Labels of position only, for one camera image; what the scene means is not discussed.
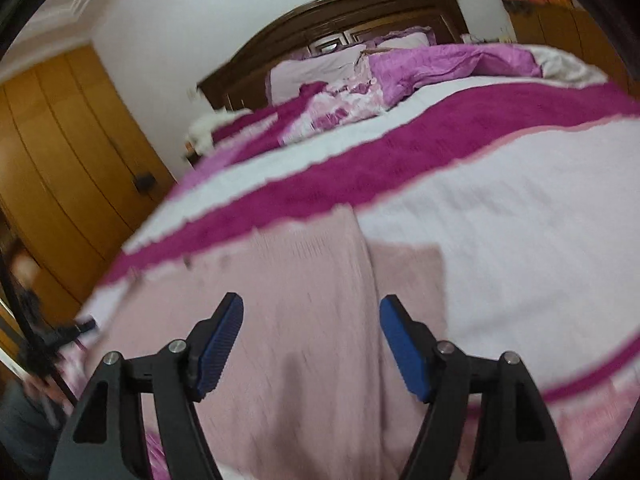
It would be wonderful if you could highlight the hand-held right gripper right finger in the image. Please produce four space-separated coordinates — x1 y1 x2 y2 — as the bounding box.
379 295 572 480

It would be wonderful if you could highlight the large lilac pillow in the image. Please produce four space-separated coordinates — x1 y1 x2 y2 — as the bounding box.
269 44 368 107

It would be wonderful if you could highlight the low wooden cabinet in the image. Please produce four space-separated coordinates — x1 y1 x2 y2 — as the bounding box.
509 4 632 83

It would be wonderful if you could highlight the small lilac ruffled pillow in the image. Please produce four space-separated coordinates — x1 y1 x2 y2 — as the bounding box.
360 26 437 55

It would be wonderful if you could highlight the bed with floral sheet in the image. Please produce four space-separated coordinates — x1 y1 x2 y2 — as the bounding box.
60 45 640 480

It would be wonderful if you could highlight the folded purple quilt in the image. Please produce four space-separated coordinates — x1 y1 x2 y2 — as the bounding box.
215 42 543 148

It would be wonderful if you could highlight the dark wooden headboard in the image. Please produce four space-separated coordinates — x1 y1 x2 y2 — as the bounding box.
197 0 472 112

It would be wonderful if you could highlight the white pillow on nightstand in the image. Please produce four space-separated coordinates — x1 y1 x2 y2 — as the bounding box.
186 109 253 155

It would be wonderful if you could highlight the wooden wardrobe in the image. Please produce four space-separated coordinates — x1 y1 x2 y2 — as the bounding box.
0 44 177 306

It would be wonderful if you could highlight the pink knit cardigan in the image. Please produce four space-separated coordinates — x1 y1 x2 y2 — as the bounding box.
92 207 448 480

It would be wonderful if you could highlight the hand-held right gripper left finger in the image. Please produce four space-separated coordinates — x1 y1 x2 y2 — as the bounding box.
47 292 245 480

